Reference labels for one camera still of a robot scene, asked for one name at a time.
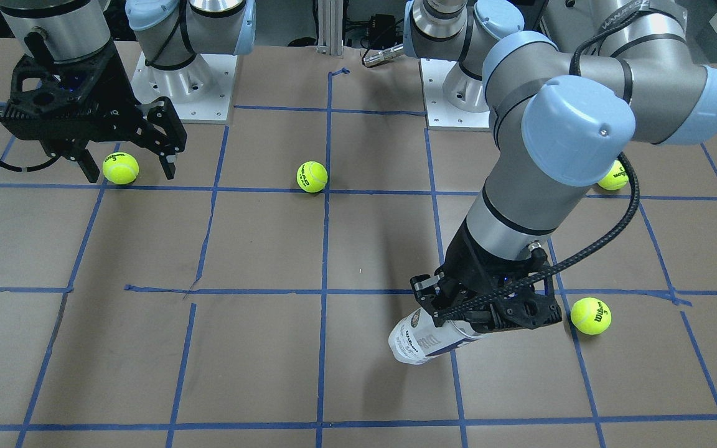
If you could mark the tennis ball far top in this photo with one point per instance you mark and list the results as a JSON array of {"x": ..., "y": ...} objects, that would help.
[{"x": 120, "y": 168}]

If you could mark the tennis ball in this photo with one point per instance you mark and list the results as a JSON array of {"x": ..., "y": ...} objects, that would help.
[
  {"x": 615, "y": 179},
  {"x": 120, "y": 168},
  {"x": 590, "y": 316},
  {"x": 312, "y": 177}
]

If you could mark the tennis ball centre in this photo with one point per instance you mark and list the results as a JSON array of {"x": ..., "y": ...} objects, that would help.
[
  {"x": 590, "y": 316},
  {"x": 312, "y": 177}
]

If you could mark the tennis ball upper middle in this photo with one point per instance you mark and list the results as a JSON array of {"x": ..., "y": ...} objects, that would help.
[{"x": 615, "y": 179}]

